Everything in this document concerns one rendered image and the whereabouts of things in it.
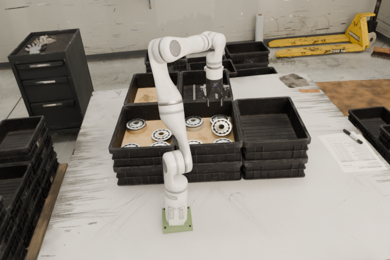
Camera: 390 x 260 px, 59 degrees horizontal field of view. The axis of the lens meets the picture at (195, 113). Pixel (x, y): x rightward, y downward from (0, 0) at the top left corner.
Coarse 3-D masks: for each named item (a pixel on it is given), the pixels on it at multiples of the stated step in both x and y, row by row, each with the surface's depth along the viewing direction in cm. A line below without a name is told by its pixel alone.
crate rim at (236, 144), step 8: (232, 104) 178; (240, 136) 154; (176, 144) 152; (192, 144) 151; (200, 144) 151; (208, 144) 150; (216, 144) 150; (224, 144) 150; (232, 144) 150; (240, 144) 150
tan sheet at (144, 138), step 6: (156, 120) 188; (150, 126) 184; (156, 126) 183; (162, 126) 183; (126, 132) 180; (144, 132) 179; (150, 132) 178; (126, 138) 175; (132, 138) 175; (138, 138) 175; (144, 138) 174; (150, 138) 174; (138, 144) 170; (144, 144) 170; (150, 144) 170
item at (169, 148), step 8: (128, 104) 185; (136, 104) 184; (144, 104) 184; (152, 104) 183; (120, 120) 172; (112, 136) 160; (112, 144) 154; (112, 152) 152; (120, 152) 152; (128, 152) 152; (136, 152) 152; (144, 152) 152
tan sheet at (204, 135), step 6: (204, 120) 186; (204, 126) 181; (210, 126) 180; (192, 132) 176; (198, 132) 176; (204, 132) 176; (210, 132) 175; (192, 138) 172; (198, 138) 172; (204, 138) 171; (210, 138) 171; (216, 138) 171; (228, 138) 170
